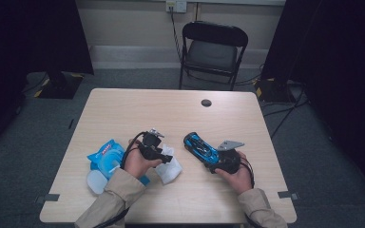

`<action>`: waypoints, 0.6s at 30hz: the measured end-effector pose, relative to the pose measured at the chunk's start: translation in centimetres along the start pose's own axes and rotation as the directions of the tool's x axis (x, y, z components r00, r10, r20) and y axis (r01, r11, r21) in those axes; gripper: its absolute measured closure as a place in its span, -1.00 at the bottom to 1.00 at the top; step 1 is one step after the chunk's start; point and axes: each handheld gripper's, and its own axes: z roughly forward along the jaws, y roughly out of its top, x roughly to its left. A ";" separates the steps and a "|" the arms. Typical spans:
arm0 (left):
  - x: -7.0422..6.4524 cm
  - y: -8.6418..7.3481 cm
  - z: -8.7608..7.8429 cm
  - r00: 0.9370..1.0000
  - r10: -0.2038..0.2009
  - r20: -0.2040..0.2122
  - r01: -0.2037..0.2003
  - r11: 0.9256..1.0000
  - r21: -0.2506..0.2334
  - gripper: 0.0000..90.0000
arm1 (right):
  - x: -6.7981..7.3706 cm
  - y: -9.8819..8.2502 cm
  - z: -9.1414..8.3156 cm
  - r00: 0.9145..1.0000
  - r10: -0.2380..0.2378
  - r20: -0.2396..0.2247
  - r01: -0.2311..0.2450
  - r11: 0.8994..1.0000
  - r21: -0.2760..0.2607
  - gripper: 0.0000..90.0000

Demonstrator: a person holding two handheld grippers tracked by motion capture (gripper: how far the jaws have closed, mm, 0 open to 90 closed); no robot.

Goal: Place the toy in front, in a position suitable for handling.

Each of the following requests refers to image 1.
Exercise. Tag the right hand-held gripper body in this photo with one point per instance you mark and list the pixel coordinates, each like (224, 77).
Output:
(229, 160)

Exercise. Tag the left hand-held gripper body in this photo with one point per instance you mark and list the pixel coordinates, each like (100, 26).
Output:
(150, 145)

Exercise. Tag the white wet wipe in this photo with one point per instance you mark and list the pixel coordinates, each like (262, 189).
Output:
(171, 172)
(114, 168)

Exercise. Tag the blue toy car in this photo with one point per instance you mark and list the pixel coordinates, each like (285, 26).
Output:
(199, 147)

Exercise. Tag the blue wet wipes pack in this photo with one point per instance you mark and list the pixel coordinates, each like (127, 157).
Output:
(107, 155)

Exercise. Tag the person's left hand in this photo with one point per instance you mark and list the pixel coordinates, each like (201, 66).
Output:
(138, 163)

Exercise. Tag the person's right hand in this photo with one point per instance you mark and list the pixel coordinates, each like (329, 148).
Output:
(240, 180)

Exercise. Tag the grey tape strip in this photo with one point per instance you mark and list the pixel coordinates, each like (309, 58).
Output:
(288, 195)
(50, 197)

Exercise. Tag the small black floor strip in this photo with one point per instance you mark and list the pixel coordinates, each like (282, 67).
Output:
(71, 123)

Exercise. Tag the black folding chair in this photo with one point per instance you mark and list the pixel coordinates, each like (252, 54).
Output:
(214, 33)

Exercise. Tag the black curtain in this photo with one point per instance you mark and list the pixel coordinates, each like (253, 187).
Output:
(345, 63)
(28, 31)

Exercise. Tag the white wall socket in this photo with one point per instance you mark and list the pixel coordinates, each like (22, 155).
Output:
(180, 6)

